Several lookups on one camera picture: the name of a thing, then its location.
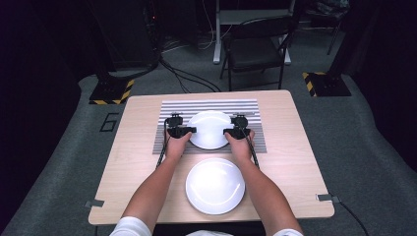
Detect black table cable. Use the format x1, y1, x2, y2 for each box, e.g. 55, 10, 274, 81
337, 198, 371, 236

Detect white desk frame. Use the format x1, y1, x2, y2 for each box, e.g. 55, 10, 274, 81
212, 0, 298, 66

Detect dark chair with cloth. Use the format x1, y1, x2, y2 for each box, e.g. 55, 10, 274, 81
304, 0, 351, 56

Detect white floor cables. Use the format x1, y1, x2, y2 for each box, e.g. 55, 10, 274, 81
162, 0, 232, 53

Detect black yellow striped stand base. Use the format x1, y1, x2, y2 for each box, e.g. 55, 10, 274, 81
89, 78, 136, 106
302, 72, 352, 97

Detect grey striped placemat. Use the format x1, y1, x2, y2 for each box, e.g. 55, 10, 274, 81
151, 98, 268, 155

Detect black floor cables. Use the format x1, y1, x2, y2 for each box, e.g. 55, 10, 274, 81
158, 57, 222, 94

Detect white plate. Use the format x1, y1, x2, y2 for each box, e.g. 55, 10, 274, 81
187, 110, 235, 150
185, 157, 246, 216

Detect person's left hand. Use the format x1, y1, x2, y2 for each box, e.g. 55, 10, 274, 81
164, 130, 194, 161

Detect left hand-held gripper cable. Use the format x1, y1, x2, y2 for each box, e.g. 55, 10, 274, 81
155, 117, 174, 169

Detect black folding chair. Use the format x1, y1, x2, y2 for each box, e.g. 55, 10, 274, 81
218, 15, 298, 92

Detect black equipment rack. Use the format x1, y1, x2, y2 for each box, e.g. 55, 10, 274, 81
88, 0, 159, 72

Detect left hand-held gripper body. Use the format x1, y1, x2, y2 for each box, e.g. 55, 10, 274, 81
164, 112, 185, 140

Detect hand-held gripper cable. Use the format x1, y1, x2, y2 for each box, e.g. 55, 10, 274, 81
155, 117, 174, 169
240, 126, 261, 170

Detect person's right hand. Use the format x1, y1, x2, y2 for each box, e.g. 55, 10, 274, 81
224, 129, 256, 163

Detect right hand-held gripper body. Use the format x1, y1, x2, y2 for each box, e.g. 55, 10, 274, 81
230, 112, 253, 141

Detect right hand-held gripper cable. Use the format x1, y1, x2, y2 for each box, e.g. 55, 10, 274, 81
240, 126, 261, 170

